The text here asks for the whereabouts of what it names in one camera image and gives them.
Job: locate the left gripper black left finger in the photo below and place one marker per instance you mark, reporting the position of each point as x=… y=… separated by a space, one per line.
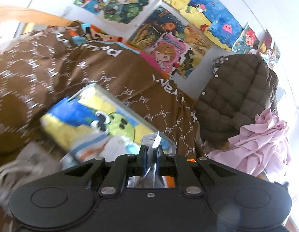
x=142 y=161

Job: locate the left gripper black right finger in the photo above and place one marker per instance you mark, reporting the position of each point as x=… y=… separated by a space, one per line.
x=160 y=161

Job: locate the grey drawstring cloth pouch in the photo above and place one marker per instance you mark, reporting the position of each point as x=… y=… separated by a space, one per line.
x=32 y=163

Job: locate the blue white tissue packet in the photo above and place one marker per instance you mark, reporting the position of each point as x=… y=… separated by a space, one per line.
x=87 y=147

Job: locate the grey box with frog drawing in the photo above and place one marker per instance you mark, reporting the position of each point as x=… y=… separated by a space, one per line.
x=94 y=109

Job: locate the pink crumpled cloth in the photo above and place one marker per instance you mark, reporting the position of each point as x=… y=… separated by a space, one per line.
x=259 y=147

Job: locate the pink anime girl poster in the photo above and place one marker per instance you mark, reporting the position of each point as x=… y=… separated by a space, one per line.
x=171 y=53

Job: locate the brown quilted jacket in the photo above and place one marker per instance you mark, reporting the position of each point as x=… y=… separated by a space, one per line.
x=241 y=87

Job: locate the dark sunflower painting poster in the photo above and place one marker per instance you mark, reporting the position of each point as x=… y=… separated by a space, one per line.
x=162 y=21

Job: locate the blue yellow sea poster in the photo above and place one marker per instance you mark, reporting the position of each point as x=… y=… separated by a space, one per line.
x=212 y=18

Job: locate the red haired girl poster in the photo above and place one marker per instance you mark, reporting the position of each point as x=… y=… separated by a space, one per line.
x=246 y=42

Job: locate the brown PF patterned duvet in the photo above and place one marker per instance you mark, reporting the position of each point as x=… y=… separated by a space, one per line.
x=37 y=70

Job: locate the colourful poster far right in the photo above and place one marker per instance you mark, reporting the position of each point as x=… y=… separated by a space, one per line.
x=269 y=51

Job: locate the blond boy green poster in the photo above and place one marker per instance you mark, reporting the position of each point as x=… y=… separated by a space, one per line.
x=124 y=15

